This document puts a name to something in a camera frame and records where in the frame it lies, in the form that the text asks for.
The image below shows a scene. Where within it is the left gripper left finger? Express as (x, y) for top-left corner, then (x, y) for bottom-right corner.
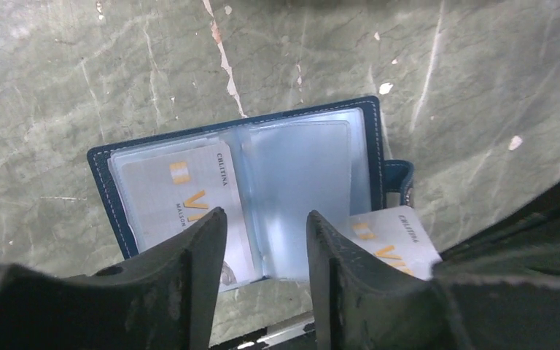
(0, 208), (228, 349)

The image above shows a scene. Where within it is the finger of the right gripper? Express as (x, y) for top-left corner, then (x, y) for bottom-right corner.
(432, 181), (560, 290)

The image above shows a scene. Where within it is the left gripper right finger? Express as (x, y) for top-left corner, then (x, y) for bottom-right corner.
(307, 212), (560, 349)

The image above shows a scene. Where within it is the silver VIP card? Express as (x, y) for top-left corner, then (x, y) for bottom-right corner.
(113, 141), (260, 289)
(346, 206), (441, 281)

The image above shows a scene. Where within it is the navy blue card holder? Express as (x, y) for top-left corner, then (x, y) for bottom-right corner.
(87, 96), (414, 291)

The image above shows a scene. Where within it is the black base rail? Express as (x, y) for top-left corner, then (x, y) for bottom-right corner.
(209, 311), (316, 350)

